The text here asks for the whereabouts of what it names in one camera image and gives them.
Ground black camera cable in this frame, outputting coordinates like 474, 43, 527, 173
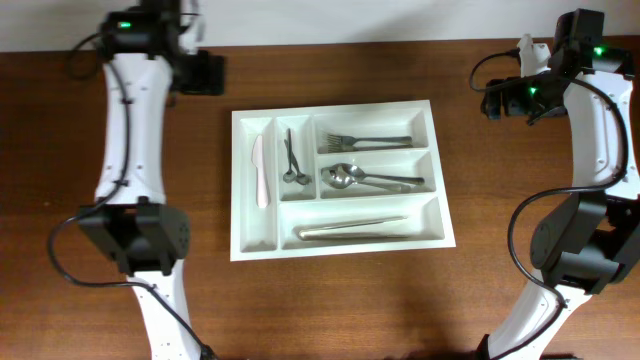
468, 48, 630, 360
46, 12, 219, 360

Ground pink plastic knife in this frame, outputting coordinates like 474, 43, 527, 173
251, 135, 270, 209

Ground steel kitchen tongs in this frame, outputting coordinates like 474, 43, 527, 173
296, 216, 406, 241

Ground small steel teaspoon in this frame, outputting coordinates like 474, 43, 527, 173
292, 149, 312, 186
283, 129, 297, 183

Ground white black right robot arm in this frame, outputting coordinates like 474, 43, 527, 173
475, 8, 639, 359

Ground black left camera cable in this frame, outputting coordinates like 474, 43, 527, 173
46, 12, 219, 360

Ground steel fork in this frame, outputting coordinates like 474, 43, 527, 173
324, 134, 413, 146
317, 145, 412, 154

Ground large steel spoon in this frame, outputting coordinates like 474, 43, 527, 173
339, 163, 425, 185
320, 168, 411, 193

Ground white plastic cutlery tray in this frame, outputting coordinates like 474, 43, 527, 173
230, 100, 456, 261

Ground black right camera cable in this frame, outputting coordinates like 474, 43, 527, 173
468, 48, 630, 360

